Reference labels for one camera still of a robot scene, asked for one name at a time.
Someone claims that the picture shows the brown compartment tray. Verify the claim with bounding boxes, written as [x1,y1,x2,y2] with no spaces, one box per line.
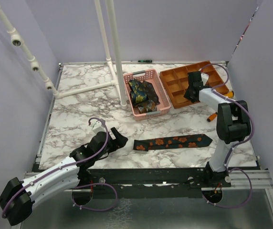
[160,61,223,109]

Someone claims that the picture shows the pink perforated plastic basket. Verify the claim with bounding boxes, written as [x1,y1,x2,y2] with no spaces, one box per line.
[124,69,171,121]

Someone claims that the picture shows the black orange floral tie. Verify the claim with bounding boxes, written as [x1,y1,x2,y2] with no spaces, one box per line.
[133,134,212,151]

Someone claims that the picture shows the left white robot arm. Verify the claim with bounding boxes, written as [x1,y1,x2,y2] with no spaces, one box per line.
[0,127,128,226]

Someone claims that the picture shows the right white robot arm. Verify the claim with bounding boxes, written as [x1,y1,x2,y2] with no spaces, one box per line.
[184,71,252,187]

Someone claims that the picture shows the orange box cutter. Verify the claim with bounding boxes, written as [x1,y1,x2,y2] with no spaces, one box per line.
[224,91,234,98]

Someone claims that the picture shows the dark orange patterned tie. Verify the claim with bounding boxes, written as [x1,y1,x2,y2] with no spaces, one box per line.
[137,81,160,114]

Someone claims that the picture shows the blue yellow floral tie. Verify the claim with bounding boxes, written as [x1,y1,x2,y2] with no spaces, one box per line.
[128,79,148,106]

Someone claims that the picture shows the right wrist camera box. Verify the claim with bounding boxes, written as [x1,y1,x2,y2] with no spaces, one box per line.
[200,73,209,85]

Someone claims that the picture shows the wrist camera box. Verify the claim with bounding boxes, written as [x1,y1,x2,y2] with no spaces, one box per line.
[89,120,105,134]
[200,73,209,85]

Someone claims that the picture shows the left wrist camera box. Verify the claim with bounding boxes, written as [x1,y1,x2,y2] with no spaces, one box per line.
[89,120,105,134]

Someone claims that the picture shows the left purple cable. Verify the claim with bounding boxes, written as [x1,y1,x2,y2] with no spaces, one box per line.
[1,117,118,219]

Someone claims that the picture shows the orange handle screwdriver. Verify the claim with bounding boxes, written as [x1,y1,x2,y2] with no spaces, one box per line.
[207,112,217,122]

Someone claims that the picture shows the black metal base rail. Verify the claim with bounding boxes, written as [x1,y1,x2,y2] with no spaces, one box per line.
[69,166,231,201]

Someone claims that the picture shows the white pvc pipe frame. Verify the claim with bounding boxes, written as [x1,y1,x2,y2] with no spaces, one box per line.
[0,0,129,110]

